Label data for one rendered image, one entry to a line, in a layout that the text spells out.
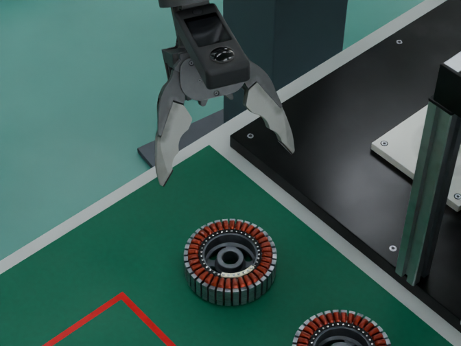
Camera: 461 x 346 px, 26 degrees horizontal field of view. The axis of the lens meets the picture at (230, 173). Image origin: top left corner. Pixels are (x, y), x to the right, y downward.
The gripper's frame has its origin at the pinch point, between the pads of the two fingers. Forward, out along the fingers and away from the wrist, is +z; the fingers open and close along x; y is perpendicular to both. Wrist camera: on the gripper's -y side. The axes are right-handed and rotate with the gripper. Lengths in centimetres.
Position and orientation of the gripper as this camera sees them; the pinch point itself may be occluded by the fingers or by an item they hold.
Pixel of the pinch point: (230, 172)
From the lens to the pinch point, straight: 108.6
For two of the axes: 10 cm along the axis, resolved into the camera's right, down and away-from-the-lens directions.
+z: 1.9, 9.5, 2.6
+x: -9.5, 2.4, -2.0
